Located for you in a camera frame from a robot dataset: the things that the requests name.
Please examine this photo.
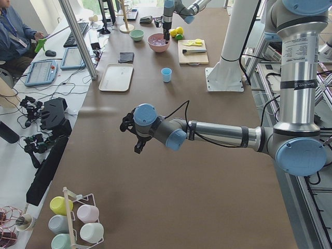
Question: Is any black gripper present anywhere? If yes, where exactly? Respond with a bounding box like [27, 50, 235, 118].
[163, 22, 171, 43]
[134, 132, 151, 154]

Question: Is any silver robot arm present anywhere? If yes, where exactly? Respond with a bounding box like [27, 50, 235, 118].
[161, 0, 210, 43]
[131, 1, 331, 176]

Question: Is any pile of clear ice cubes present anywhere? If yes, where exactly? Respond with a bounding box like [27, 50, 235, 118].
[149, 37, 166, 47]

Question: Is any metal ice scoop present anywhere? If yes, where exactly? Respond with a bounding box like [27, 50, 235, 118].
[140, 16, 155, 25]

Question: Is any light blue plastic cup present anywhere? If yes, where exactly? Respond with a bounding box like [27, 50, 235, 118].
[161, 67, 172, 83]

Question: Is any wooden cup stand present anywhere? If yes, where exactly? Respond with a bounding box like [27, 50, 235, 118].
[118, 0, 135, 34]

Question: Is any pink cup in rack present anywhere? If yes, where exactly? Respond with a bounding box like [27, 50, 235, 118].
[77, 204, 100, 224]

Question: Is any white cup in rack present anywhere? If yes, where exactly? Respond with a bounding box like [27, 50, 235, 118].
[79, 223, 104, 243]

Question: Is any yellow cup in rack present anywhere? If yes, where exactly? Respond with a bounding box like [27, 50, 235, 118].
[49, 196, 66, 216]

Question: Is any grey cup in rack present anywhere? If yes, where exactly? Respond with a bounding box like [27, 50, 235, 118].
[48, 215, 69, 234]

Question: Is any mint cup in rack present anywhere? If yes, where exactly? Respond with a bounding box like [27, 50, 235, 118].
[51, 233, 72, 249]

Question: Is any yellow lemon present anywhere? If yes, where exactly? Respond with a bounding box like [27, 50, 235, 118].
[176, 26, 184, 34]
[169, 29, 177, 37]

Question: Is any pink bowl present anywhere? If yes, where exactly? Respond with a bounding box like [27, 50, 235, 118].
[147, 33, 171, 52]

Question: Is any green lime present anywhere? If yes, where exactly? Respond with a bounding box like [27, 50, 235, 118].
[175, 34, 184, 40]

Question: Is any steel muddler black tip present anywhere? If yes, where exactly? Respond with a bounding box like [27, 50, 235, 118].
[182, 49, 206, 54]

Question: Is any lemon slice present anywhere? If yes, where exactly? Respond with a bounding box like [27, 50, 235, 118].
[185, 40, 195, 46]
[195, 39, 202, 45]

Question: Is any green bowl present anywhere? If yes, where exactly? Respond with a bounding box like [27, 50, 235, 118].
[129, 29, 144, 42]

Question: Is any wooden cutting board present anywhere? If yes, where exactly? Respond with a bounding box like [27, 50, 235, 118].
[177, 39, 209, 65]

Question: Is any grey folded cloth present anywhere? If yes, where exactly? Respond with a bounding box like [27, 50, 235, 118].
[118, 52, 134, 63]

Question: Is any cream rabbit tray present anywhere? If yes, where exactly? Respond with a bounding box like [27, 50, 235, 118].
[99, 63, 133, 92]

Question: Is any blue teach pendant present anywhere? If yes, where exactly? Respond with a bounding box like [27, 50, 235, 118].
[24, 60, 58, 87]
[60, 47, 86, 71]

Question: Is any black keyboard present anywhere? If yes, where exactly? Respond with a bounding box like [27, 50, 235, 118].
[63, 22, 90, 48]

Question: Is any seated person blue hoodie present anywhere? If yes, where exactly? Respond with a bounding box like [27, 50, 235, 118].
[1, 1, 44, 76]

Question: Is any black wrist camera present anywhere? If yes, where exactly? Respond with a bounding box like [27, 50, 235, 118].
[120, 109, 136, 134]
[154, 16, 164, 28]

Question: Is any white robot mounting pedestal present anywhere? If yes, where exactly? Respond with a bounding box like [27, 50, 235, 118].
[205, 0, 261, 92]

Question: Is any aluminium frame post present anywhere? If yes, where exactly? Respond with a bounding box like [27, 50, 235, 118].
[59, 0, 98, 80]

